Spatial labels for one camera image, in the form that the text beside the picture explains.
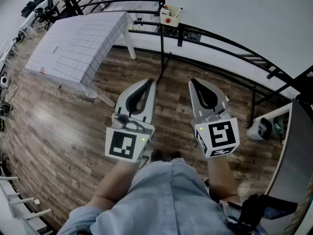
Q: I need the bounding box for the person's right forearm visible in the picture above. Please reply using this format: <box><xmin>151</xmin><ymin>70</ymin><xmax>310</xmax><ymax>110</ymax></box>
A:
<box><xmin>206</xmin><ymin>153</ymin><xmax>242</xmax><ymax>204</ymax></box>

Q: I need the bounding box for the grey desk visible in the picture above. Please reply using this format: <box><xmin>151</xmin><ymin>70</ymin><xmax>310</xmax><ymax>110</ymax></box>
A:
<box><xmin>265</xmin><ymin>98</ymin><xmax>313</xmax><ymax>204</ymax></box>

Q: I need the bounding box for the tangle of black cables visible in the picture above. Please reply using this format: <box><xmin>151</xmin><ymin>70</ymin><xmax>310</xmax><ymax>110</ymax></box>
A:
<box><xmin>0</xmin><ymin>101</ymin><xmax>14</xmax><ymax>118</ymax></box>

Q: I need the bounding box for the person's left forearm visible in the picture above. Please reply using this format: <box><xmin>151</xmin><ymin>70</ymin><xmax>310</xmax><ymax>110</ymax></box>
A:
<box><xmin>85</xmin><ymin>159</ymin><xmax>141</xmax><ymax>212</ymax></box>

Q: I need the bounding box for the black strap bag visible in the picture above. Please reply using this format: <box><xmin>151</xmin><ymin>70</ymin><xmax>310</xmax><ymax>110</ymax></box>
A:
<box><xmin>227</xmin><ymin>193</ymin><xmax>298</xmax><ymax>235</ymax></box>

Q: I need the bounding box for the white grey device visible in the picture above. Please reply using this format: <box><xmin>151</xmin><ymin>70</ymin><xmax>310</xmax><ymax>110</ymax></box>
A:
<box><xmin>246</xmin><ymin>117</ymin><xmax>272</xmax><ymax>141</ymax></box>

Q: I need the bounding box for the black metal rack frame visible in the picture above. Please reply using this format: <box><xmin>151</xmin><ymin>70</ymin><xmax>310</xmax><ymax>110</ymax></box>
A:
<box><xmin>156</xmin><ymin>0</ymin><xmax>313</xmax><ymax>129</ymax></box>

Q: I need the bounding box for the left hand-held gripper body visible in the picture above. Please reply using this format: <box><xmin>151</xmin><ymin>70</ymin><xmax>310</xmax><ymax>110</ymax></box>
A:
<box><xmin>104</xmin><ymin>106</ymin><xmax>156</xmax><ymax>163</ymax></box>

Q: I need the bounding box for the white grid tablecloth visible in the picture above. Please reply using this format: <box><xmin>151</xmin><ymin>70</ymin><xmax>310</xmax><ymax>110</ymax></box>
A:
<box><xmin>24</xmin><ymin>11</ymin><xmax>134</xmax><ymax>99</ymax></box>

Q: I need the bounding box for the dark metal railing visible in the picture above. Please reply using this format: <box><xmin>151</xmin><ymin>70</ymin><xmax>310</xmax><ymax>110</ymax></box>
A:
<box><xmin>61</xmin><ymin>0</ymin><xmax>203</xmax><ymax>41</ymax></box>

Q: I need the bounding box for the cream plastic box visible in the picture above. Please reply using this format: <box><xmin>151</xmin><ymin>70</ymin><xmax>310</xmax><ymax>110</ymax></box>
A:
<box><xmin>159</xmin><ymin>4</ymin><xmax>183</xmax><ymax>27</ymax></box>

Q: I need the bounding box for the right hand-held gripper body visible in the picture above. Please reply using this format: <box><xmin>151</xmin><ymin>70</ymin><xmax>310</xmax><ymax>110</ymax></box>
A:
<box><xmin>191</xmin><ymin>107</ymin><xmax>240</xmax><ymax>158</ymax></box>

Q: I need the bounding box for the light blue shirt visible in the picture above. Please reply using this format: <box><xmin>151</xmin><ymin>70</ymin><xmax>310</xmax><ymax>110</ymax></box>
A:
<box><xmin>57</xmin><ymin>157</ymin><xmax>245</xmax><ymax>235</ymax></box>

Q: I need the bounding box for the black office chair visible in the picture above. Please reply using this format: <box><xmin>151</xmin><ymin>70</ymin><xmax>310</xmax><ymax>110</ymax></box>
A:
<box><xmin>34</xmin><ymin>0</ymin><xmax>61</xmax><ymax>30</ymax></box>

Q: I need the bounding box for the white side table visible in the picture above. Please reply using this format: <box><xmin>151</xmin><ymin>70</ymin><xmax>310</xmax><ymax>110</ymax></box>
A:
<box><xmin>254</xmin><ymin>103</ymin><xmax>293</xmax><ymax>144</ymax></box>

